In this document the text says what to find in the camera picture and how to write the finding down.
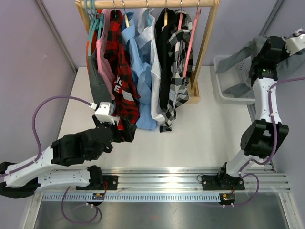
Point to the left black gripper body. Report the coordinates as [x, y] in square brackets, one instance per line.
[117, 137]

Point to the black white plaid shirt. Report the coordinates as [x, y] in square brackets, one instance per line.
[177, 46]

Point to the pink hanger of grey shirt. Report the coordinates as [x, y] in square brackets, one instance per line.
[198, 13]

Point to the grey shirt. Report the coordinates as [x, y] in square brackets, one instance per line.
[238, 59]

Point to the pink hanger of plaid shirt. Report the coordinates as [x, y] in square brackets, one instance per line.
[180, 21]

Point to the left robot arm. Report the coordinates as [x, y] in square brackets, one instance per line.
[51, 170]

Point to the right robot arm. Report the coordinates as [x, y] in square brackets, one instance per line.
[263, 137]

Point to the red black plaid shirt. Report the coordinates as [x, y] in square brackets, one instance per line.
[124, 88]

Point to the pink shirt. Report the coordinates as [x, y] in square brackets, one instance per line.
[104, 68]

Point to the light blue shirt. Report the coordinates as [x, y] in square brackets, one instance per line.
[140, 72]

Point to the wooden hanger of blue shirt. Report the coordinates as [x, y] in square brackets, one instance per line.
[126, 20]

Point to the teal hanger of white shirt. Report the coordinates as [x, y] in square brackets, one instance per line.
[149, 22]

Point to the dark grey garment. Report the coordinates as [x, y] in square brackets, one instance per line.
[98, 87]

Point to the wooden clothes rack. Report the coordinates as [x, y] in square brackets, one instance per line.
[117, 5]

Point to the orange garment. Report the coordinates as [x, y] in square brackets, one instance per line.
[91, 43]

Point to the teal hangers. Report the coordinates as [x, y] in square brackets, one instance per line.
[94, 23]

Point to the white plastic basket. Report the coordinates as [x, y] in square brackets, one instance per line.
[234, 85]

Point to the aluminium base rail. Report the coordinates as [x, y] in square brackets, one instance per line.
[171, 184]

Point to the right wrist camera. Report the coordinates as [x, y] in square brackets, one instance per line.
[296, 43]

